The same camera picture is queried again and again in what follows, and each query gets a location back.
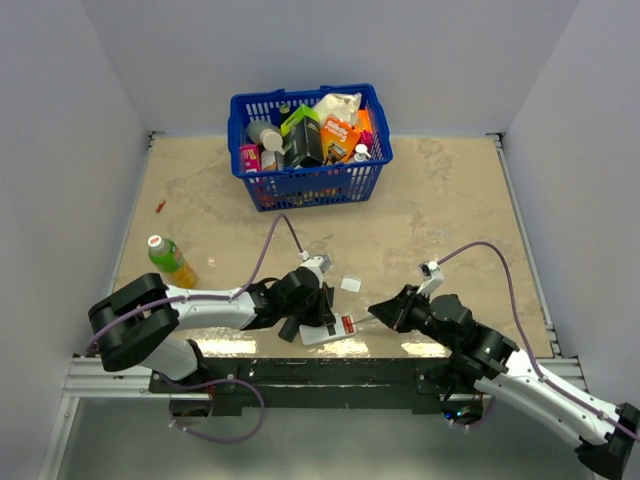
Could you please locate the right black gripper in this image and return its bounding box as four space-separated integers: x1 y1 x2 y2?
367 286 458 352

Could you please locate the white red remote control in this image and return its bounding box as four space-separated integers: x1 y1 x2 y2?
299 315 357 347

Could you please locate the white battery cover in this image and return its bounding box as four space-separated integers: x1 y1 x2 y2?
341 276 362 293

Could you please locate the black remote control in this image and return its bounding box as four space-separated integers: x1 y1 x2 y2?
278 317 299 343

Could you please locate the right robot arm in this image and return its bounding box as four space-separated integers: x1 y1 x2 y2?
368 285 639 479

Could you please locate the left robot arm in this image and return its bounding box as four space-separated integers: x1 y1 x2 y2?
88 265 335 392

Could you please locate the orange label bottle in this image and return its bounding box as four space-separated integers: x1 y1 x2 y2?
260 150 284 171

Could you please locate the white pump bottle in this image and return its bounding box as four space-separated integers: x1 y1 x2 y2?
353 144 371 162

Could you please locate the blue plastic basket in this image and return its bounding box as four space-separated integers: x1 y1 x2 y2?
227 83 393 211

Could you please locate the pink packet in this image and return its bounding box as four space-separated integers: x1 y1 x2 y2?
240 144 261 173

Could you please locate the orange Gillette razor box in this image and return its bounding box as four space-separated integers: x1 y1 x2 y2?
321 116 360 165

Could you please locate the green orange drink bottle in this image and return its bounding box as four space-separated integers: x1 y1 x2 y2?
147 234 198 289

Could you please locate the black green carton box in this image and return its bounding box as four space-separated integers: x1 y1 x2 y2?
280 104 324 169

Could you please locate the grey white bottle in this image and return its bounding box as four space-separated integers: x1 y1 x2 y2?
246 120 285 155

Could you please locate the crumpled white paper bag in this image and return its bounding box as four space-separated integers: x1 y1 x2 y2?
313 93 362 126

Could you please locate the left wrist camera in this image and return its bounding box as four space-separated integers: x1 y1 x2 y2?
298 250 332 285

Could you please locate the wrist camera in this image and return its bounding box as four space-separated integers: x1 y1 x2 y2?
298 250 332 285
417 260 445 297

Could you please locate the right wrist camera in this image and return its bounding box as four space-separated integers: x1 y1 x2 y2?
417 260 445 297

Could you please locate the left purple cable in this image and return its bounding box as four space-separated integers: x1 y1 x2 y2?
84 213 306 354

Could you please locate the purple cable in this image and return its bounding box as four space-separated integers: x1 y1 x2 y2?
84 213 306 354
436 241 640 441

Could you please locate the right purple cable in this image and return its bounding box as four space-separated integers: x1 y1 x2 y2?
436 241 640 441

